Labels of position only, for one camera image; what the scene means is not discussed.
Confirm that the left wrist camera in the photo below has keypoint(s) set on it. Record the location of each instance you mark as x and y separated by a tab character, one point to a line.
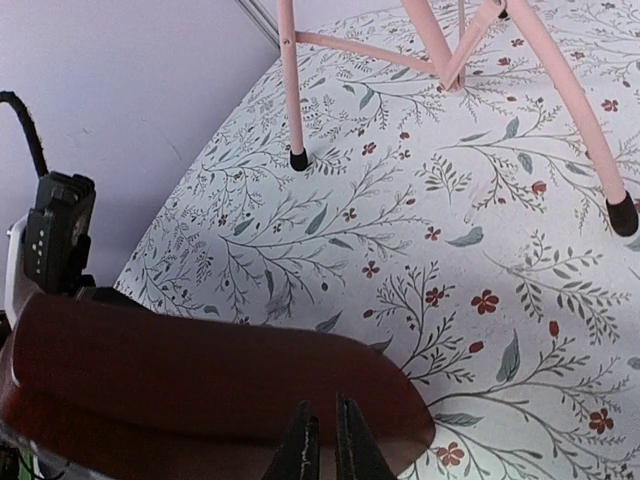
49	246

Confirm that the brown wooden metronome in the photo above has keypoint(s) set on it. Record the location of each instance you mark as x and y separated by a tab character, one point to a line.
131	394

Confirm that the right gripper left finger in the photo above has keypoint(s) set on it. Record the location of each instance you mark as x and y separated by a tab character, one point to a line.
298	455

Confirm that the pink music stand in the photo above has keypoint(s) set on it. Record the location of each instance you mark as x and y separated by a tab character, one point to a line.
448	66

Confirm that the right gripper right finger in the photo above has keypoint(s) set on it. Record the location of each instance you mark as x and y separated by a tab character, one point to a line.
357	454

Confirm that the left metal frame post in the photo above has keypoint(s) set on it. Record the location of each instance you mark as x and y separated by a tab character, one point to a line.
262	19

